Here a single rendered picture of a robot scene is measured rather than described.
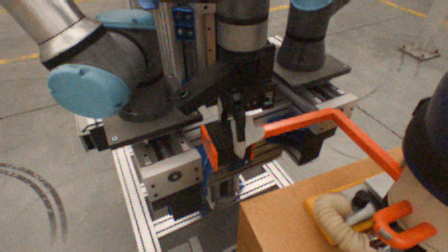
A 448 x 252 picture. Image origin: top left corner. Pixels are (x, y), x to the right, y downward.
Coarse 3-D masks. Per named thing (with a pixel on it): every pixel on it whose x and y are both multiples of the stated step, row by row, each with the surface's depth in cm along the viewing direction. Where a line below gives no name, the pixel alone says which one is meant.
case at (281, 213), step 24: (336, 168) 66; (360, 168) 66; (288, 192) 61; (312, 192) 61; (240, 216) 61; (264, 216) 57; (288, 216) 57; (240, 240) 67; (264, 240) 53; (288, 240) 53; (312, 240) 53
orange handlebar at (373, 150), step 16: (320, 112) 60; (336, 112) 60; (272, 128) 56; (288, 128) 58; (352, 128) 56; (368, 144) 53; (384, 160) 50; (384, 208) 43; (400, 208) 43; (384, 224) 41; (384, 240) 40; (400, 240) 39; (416, 240) 39
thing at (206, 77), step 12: (204, 72) 44; (216, 72) 43; (228, 72) 42; (192, 84) 44; (204, 84) 43; (216, 84) 42; (228, 84) 43; (180, 96) 43; (192, 96) 43; (204, 96) 43; (180, 108) 43; (192, 108) 44
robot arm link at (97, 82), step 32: (0, 0) 38; (32, 0) 38; (64, 0) 40; (32, 32) 40; (64, 32) 41; (96, 32) 43; (64, 64) 41; (96, 64) 43; (128, 64) 48; (64, 96) 44; (96, 96) 44; (128, 96) 48
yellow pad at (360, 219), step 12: (360, 180) 61; (336, 192) 59; (348, 192) 58; (360, 192) 56; (312, 204) 57; (360, 204) 55; (372, 204) 56; (312, 216) 56; (348, 216) 54; (360, 216) 54; (372, 216) 54; (360, 228) 53; (372, 228) 54
